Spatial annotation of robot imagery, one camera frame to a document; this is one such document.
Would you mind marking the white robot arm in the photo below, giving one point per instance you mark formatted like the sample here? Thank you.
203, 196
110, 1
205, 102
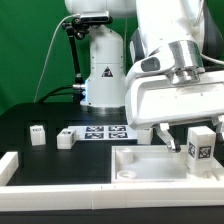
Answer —
169, 39

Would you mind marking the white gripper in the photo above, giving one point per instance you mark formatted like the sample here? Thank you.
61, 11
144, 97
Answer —
153, 100

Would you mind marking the grey depth camera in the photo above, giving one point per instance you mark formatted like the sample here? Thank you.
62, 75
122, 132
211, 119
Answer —
97, 16

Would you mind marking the white U-shaped obstacle fence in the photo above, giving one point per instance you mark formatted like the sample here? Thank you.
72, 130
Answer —
105, 196

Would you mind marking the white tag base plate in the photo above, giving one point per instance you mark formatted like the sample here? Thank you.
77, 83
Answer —
100, 132

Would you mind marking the white square tabletop part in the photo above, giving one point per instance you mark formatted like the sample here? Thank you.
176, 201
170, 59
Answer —
155, 164

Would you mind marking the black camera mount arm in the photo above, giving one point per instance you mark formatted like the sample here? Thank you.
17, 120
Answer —
77, 29

